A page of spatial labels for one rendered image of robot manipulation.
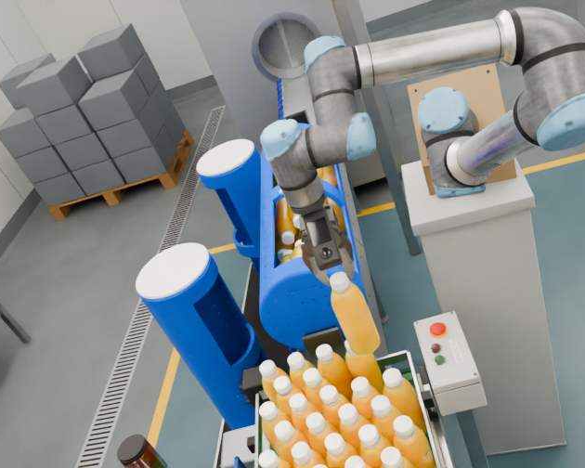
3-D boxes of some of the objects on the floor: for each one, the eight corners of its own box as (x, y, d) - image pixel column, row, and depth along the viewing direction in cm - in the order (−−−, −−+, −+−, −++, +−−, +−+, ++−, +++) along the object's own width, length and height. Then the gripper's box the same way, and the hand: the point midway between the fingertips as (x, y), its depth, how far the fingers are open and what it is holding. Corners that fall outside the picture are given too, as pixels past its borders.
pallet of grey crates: (193, 141, 564) (132, 21, 499) (175, 187, 501) (102, 56, 435) (86, 175, 595) (15, 65, 529) (57, 221, 531) (-29, 104, 465)
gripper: (331, 175, 115) (362, 255, 127) (277, 193, 117) (312, 270, 129) (336, 198, 108) (369, 280, 120) (278, 217, 110) (315, 297, 122)
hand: (339, 279), depth 122 cm, fingers closed on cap, 4 cm apart
